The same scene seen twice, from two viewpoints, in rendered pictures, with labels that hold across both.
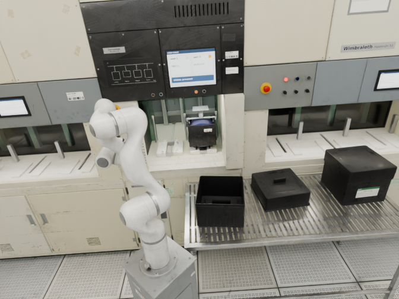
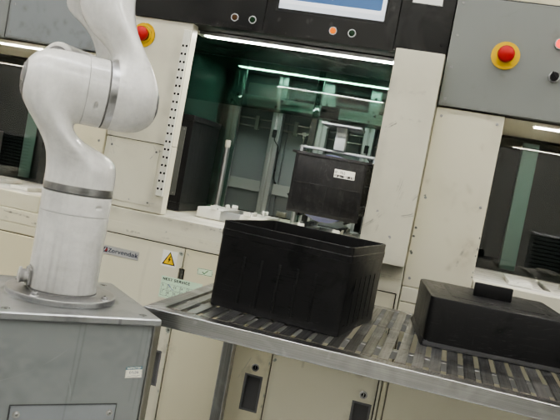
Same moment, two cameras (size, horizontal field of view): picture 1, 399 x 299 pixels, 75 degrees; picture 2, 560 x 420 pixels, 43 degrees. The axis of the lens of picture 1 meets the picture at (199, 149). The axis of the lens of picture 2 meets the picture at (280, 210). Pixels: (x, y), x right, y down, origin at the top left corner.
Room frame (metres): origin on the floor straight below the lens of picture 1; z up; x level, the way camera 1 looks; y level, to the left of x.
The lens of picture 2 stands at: (-0.23, -0.38, 1.05)
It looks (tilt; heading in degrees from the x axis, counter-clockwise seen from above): 3 degrees down; 13
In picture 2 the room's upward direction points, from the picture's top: 11 degrees clockwise
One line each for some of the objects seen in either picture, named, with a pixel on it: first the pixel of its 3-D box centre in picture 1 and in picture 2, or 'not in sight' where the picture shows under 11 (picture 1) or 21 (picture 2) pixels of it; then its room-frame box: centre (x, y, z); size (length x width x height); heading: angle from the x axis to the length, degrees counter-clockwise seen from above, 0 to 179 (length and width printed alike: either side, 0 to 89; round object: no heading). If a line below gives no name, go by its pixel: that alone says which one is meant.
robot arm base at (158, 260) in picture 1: (155, 248); (69, 243); (0.91, 0.25, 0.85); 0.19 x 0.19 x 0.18
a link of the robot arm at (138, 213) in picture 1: (142, 219); (70, 122); (0.89, 0.28, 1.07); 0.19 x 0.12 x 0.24; 127
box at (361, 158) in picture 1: (354, 174); not in sight; (1.36, -0.98, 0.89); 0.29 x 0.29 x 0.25; 4
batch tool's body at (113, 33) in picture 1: (181, 131); (284, 195); (2.02, 0.14, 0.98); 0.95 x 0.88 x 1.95; 0
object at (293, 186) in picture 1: (278, 186); (488, 315); (1.37, -0.50, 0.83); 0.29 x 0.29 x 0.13; 7
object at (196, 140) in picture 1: (201, 127); (333, 177); (1.90, -0.03, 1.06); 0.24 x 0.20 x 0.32; 90
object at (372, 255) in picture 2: (220, 200); (302, 272); (1.25, -0.11, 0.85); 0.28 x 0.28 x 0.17; 82
